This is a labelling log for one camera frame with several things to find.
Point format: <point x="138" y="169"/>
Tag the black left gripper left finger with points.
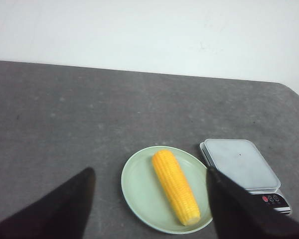
<point x="61" y="214"/>

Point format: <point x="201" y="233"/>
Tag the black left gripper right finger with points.
<point x="238" y="215"/>

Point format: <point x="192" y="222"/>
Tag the yellow corn cob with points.
<point x="176" y="187"/>

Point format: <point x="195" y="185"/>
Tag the grey digital kitchen scale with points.
<point x="242" y="162"/>

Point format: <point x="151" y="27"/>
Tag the pale green round plate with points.
<point x="144" y="194"/>

